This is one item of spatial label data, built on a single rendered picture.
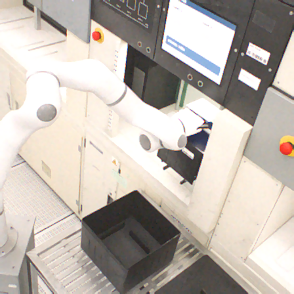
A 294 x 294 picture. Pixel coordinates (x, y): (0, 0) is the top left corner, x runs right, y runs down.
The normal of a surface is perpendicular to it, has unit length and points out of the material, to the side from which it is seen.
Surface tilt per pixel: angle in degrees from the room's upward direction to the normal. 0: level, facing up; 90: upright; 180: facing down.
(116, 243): 0
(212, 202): 90
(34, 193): 0
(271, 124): 90
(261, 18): 90
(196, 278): 0
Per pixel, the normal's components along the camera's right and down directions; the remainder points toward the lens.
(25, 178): 0.15, -0.74
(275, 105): -0.72, 0.37
